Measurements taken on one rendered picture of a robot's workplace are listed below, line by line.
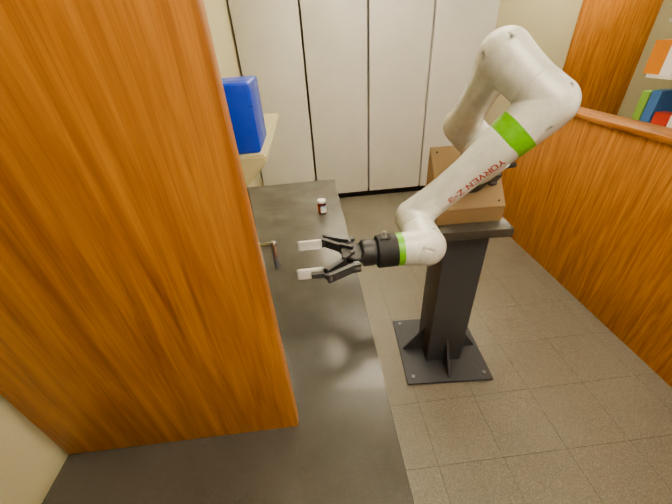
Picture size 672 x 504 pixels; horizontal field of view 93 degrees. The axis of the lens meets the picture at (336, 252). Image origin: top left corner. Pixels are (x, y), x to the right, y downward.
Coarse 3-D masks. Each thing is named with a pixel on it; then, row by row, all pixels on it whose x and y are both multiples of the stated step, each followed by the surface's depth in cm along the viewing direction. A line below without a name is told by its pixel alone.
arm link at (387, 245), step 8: (384, 232) 84; (376, 240) 86; (384, 240) 84; (392, 240) 84; (376, 248) 85; (384, 248) 83; (392, 248) 83; (384, 256) 83; (392, 256) 84; (376, 264) 90; (384, 264) 85; (392, 264) 86
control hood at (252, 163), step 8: (264, 120) 64; (272, 120) 64; (272, 128) 58; (272, 136) 55; (264, 144) 49; (264, 152) 46; (240, 160) 45; (248, 160) 45; (256, 160) 45; (264, 160) 45; (248, 168) 45; (256, 168) 45; (248, 176) 46; (248, 184) 47
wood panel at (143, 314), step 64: (0, 0) 27; (64, 0) 28; (128, 0) 28; (192, 0) 28; (0, 64) 30; (64, 64) 30; (128, 64) 31; (192, 64) 31; (0, 128) 33; (64, 128) 33; (128, 128) 34; (192, 128) 34; (0, 192) 36; (64, 192) 37; (128, 192) 38; (192, 192) 38; (0, 256) 41; (64, 256) 41; (128, 256) 42; (192, 256) 43; (256, 256) 44; (0, 320) 46; (64, 320) 47; (128, 320) 48; (192, 320) 50; (256, 320) 51; (0, 384) 54; (64, 384) 55; (128, 384) 57; (192, 384) 58; (256, 384) 60; (64, 448) 66
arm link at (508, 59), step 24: (480, 48) 78; (504, 48) 73; (528, 48) 72; (480, 72) 80; (504, 72) 75; (528, 72) 72; (480, 96) 89; (504, 96) 80; (456, 120) 108; (480, 120) 105; (456, 144) 118
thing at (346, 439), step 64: (256, 192) 180; (320, 192) 175; (320, 256) 123; (320, 320) 95; (320, 384) 78; (384, 384) 77; (128, 448) 68; (192, 448) 67; (256, 448) 66; (320, 448) 66; (384, 448) 65
